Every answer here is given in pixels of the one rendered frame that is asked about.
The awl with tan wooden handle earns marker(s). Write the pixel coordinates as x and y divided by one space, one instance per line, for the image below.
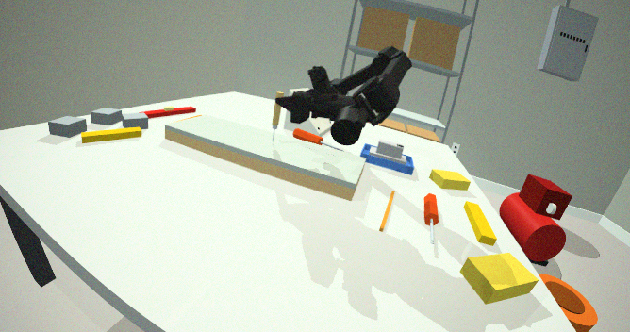
277 111

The white panel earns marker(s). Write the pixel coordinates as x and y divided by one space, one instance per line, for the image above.
302 163

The red spirit level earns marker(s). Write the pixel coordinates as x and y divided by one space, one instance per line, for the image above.
169 111

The orange-handled screwdriver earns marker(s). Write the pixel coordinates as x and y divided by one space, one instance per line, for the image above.
305 136
431 216

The blue rectangular tray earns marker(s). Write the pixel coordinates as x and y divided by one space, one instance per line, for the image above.
384 163

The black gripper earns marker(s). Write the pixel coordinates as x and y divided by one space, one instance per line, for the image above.
302 103

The yellow flat bar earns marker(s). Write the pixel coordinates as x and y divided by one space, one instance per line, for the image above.
479 224
110 135

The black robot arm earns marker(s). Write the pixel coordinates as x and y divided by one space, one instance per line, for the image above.
381 90

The yellow flat block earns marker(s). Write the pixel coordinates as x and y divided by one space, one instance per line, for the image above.
497 277
449 180

